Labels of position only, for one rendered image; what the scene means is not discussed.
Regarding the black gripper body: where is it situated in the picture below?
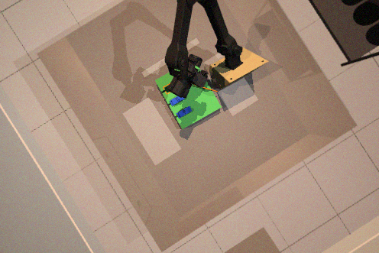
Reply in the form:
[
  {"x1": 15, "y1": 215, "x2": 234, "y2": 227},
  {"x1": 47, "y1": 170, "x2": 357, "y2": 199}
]
[{"x1": 182, "y1": 54, "x2": 202, "y2": 98}]

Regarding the green flat block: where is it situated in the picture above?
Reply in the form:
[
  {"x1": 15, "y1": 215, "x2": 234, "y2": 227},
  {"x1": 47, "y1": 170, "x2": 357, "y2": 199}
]
[{"x1": 155, "y1": 73, "x2": 221, "y2": 129}]

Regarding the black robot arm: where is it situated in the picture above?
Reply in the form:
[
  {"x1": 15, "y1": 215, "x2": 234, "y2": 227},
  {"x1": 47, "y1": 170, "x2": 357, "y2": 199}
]
[{"x1": 165, "y1": 0, "x2": 243, "y2": 98}]

